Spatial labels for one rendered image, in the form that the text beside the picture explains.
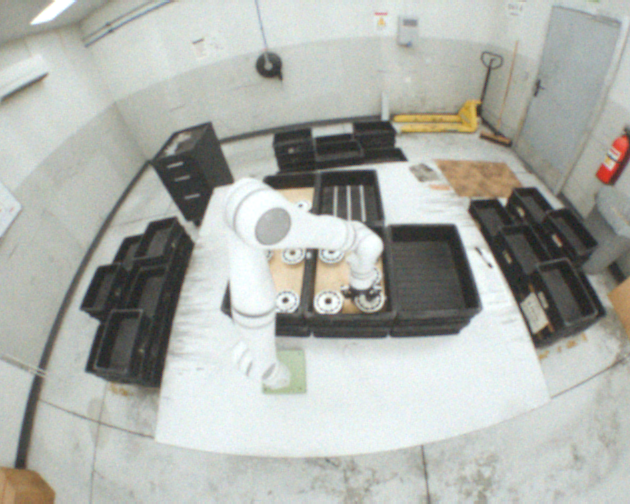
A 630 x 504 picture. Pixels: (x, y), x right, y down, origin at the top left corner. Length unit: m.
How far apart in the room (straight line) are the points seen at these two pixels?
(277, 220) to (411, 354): 0.80
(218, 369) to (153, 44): 4.15
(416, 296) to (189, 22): 4.06
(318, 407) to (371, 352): 0.28
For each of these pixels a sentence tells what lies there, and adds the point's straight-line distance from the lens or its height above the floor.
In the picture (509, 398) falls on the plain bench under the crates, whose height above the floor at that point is 0.70.
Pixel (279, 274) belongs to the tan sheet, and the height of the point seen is 0.83.
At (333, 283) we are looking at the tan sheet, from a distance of 0.98.
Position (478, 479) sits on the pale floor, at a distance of 1.88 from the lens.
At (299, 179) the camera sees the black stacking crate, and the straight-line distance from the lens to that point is 1.37.
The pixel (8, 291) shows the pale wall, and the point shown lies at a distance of 3.35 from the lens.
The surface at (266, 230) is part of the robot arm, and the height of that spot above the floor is 1.42.
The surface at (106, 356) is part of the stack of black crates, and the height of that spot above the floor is 0.53.
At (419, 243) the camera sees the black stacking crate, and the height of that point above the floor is 0.83.
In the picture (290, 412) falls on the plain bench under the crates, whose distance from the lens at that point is 0.99.
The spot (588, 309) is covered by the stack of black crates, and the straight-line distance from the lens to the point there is 1.84.
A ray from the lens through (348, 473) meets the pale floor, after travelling 1.69.
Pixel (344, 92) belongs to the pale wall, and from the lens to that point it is 4.08.
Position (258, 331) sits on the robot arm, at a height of 1.21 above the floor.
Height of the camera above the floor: 1.66
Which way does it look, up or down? 51 degrees down
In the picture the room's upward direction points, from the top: 12 degrees counter-clockwise
